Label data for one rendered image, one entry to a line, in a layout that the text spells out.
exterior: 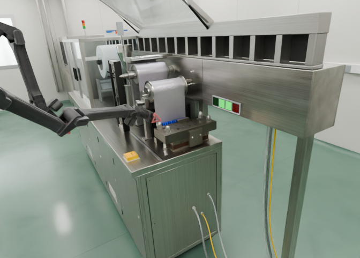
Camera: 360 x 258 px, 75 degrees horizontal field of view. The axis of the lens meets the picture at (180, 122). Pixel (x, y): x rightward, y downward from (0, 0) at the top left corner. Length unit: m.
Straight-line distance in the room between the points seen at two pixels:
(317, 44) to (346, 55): 2.51
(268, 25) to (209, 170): 0.98
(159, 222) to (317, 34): 1.34
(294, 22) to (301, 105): 0.34
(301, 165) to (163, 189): 0.80
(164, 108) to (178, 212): 0.71
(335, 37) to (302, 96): 2.58
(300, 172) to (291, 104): 0.45
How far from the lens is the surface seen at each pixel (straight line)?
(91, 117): 1.26
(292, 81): 1.16
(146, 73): 1.77
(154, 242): 1.75
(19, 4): 6.98
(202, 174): 1.66
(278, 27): 1.19
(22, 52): 1.52
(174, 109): 1.65
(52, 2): 7.02
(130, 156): 1.47
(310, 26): 1.11
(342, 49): 3.64
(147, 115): 1.54
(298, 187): 1.52
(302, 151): 1.41
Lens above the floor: 1.61
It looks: 21 degrees down
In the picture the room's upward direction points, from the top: 3 degrees counter-clockwise
